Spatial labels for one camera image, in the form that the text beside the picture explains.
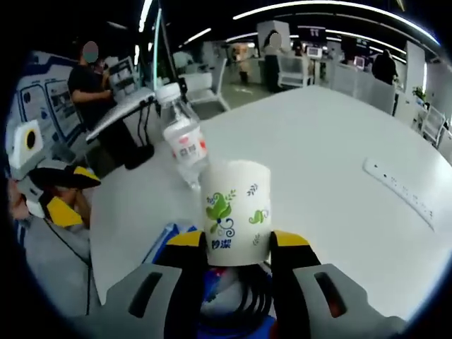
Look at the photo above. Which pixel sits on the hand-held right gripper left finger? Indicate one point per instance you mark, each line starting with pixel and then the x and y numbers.
pixel 183 282

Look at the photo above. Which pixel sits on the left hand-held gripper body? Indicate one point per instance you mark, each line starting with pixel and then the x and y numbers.
pixel 24 141

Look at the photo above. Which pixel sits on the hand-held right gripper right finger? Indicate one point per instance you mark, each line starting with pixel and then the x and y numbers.
pixel 293 282

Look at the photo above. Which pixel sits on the clear packet with blue pad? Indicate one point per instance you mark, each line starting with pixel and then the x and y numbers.
pixel 229 328

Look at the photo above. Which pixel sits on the white paper cup green print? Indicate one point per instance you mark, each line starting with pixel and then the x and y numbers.
pixel 236 212

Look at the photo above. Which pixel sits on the clear plastic water bottle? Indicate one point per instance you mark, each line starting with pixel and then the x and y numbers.
pixel 185 141

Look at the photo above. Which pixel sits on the person's left hand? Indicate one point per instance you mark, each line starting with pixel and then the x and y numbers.
pixel 17 203

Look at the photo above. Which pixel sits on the white standing desk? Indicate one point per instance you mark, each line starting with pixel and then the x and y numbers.
pixel 116 113

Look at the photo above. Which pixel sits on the white table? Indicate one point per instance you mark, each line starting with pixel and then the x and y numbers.
pixel 318 148

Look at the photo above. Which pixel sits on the white power strip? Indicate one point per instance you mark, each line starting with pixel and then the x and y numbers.
pixel 399 187

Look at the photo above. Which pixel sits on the white mesh chair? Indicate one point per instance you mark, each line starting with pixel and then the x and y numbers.
pixel 433 123
pixel 205 86

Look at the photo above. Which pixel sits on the green potted plant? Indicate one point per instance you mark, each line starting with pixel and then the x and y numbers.
pixel 419 93

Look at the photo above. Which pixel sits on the curved ceiling light strip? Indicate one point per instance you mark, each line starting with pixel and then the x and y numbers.
pixel 335 7

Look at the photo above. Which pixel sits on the blue white wall poster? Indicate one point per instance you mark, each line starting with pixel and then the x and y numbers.
pixel 35 99

